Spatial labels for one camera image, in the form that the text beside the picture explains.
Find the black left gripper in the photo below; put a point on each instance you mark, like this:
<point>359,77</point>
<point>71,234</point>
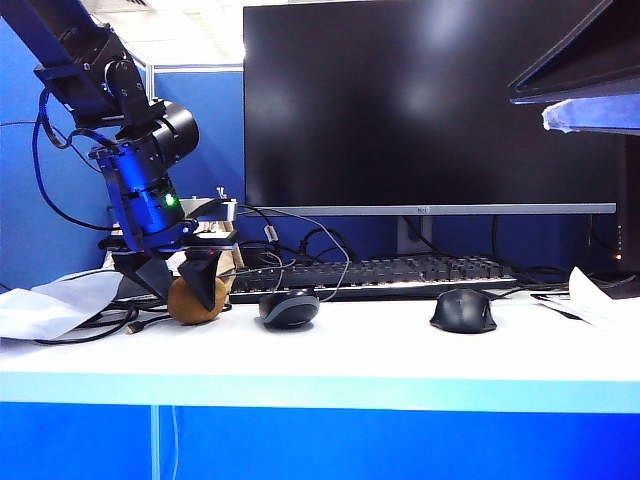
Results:
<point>142,200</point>

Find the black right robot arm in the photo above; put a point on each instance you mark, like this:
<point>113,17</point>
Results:
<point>595,65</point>

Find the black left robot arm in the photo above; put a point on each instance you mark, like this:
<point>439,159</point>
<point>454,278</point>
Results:
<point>90,60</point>

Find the black grey upside-down mouse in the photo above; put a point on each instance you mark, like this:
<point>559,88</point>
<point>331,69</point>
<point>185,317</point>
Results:
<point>289,310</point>

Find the black computer mouse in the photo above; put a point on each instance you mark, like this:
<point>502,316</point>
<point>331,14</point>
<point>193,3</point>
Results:
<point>462,312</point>

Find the beige desk calendar stand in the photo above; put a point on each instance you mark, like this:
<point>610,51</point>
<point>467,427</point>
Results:
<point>230,266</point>

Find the black power adapter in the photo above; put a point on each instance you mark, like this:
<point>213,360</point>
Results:
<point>127,295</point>

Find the white paper left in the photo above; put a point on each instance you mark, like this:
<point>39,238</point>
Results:
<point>50,310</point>

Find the black mechanical keyboard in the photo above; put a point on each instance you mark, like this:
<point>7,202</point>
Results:
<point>380,277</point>

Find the silver monitor stand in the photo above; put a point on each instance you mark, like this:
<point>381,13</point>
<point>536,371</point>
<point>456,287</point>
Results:
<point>415,235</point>

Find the large black monitor silver-edged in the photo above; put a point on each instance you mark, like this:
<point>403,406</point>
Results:
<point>400,105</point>

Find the white paper sheet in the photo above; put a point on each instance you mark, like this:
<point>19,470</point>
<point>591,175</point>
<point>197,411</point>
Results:
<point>585,297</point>

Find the black HSD monitor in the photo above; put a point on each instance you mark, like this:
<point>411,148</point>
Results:
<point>629,200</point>

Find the aluminium partition post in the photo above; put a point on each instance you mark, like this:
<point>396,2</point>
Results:
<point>150,82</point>

